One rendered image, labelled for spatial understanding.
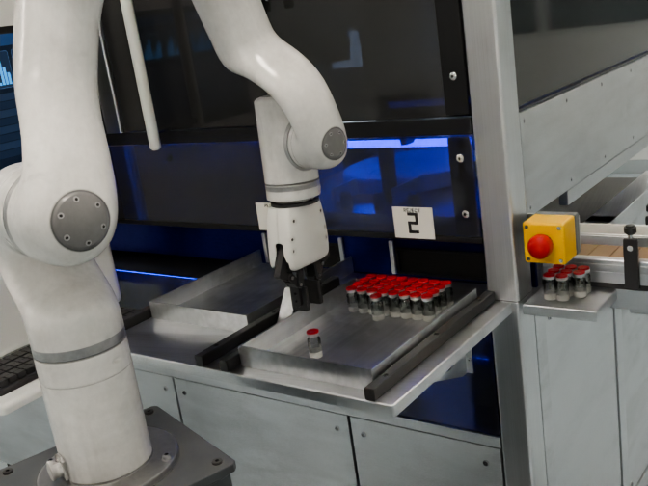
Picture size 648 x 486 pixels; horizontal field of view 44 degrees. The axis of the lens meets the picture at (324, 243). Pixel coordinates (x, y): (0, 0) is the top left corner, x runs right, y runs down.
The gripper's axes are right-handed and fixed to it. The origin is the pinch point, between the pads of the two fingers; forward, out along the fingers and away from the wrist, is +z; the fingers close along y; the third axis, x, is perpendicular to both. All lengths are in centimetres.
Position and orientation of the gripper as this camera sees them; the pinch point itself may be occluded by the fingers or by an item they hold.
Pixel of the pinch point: (306, 294)
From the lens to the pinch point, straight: 129.2
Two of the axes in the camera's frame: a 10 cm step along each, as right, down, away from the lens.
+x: 8.0, 0.6, -6.0
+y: -5.9, 2.7, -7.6
